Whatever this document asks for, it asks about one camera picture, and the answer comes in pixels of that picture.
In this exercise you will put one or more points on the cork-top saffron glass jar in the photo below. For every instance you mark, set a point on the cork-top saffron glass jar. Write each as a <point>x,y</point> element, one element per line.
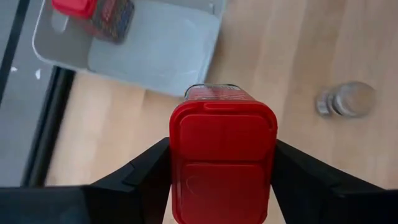
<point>348,99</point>

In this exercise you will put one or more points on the white paper scrap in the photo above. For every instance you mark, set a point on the white paper scrap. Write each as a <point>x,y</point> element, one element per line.
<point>14,69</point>

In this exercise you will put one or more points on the black metal table frame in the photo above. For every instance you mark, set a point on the black metal table frame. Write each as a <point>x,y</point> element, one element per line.
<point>46,130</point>

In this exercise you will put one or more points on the white plastic bin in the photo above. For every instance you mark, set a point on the white plastic bin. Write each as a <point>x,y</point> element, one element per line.
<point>155,53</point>

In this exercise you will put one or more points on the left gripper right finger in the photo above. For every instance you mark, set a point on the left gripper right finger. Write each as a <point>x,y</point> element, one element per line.
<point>304,193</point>

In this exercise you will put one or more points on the red-lid smoked paprika tin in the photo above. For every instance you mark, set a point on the red-lid smoked paprika tin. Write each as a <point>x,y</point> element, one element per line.
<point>109,21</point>
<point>222,140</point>

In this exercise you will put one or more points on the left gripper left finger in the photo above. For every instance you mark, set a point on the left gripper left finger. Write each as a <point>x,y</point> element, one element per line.
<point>143,186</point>

